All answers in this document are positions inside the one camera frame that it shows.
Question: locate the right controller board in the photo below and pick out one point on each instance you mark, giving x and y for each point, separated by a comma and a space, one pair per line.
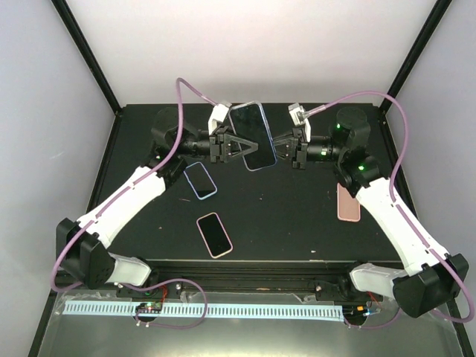
359, 311

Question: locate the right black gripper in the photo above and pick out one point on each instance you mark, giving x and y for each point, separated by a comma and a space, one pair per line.
300, 158

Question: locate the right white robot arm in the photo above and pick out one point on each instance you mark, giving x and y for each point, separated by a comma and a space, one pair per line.
430, 276

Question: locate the black frame post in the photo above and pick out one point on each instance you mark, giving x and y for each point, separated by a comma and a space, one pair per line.
72, 26
422, 39

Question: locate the right black frame post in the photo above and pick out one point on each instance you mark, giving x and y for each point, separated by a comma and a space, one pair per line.
422, 39

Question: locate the left controller board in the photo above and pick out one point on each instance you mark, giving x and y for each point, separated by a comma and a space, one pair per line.
149, 308

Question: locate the light blue slotted cable duct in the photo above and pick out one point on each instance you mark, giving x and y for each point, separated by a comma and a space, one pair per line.
210, 310

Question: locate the pink phone case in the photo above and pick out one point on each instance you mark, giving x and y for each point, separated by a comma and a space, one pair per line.
348, 208

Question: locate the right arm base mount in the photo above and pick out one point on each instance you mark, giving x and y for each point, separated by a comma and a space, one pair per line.
339, 288

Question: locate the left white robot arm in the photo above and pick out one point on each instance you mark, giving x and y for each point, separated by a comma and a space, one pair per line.
83, 244

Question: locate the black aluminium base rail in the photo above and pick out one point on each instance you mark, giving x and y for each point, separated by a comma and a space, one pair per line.
244, 276

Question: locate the phone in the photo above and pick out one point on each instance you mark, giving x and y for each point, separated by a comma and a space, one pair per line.
200, 181
214, 235
249, 121

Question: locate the controller board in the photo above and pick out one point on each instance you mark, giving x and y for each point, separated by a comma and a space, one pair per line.
359, 311
149, 308

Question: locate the phone in blue case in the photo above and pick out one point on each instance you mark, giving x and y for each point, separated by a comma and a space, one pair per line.
200, 181

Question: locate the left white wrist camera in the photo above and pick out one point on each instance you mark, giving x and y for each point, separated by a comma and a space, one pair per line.
218, 115

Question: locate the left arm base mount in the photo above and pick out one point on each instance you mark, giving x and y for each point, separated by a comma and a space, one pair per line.
158, 293

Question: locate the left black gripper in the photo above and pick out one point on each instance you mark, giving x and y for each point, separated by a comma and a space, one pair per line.
220, 143

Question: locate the left black frame post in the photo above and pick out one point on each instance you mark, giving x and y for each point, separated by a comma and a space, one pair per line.
72, 26

